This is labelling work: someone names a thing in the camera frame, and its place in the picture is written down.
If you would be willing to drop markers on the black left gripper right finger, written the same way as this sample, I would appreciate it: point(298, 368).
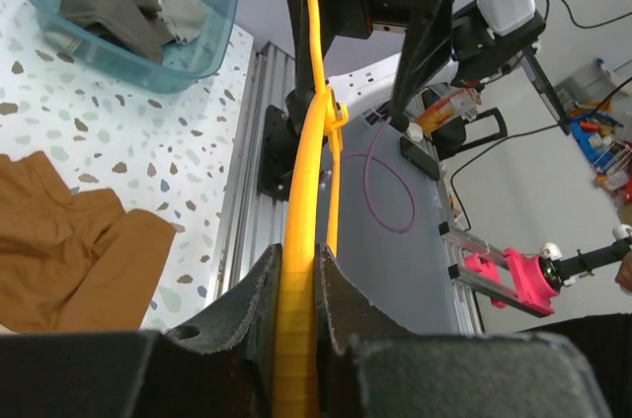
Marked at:
point(370, 366)

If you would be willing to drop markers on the light grey underwear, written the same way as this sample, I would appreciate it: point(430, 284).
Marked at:
point(184, 19)

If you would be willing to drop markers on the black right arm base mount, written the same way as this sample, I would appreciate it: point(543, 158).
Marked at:
point(280, 142)

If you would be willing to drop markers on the teal plastic tub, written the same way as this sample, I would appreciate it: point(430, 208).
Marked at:
point(164, 46)

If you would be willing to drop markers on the brown underwear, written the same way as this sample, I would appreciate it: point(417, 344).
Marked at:
point(74, 262)

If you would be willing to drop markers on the olive grey underwear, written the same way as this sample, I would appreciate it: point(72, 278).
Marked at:
point(131, 24)

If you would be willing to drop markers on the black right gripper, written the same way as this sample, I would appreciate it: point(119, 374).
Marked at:
point(425, 51)

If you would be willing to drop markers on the aluminium rail frame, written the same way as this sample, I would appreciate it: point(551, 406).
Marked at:
point(389, 247)

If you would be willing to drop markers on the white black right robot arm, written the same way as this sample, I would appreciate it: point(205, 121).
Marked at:
point(480, 36)

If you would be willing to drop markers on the pink teleoperation handle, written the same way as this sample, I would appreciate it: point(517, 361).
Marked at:
point(536, 279)

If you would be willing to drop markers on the yellow plastic hanger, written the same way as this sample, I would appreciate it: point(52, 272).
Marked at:
point(295, 383)

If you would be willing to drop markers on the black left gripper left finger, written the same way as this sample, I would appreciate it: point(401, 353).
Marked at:
point(218, 363)

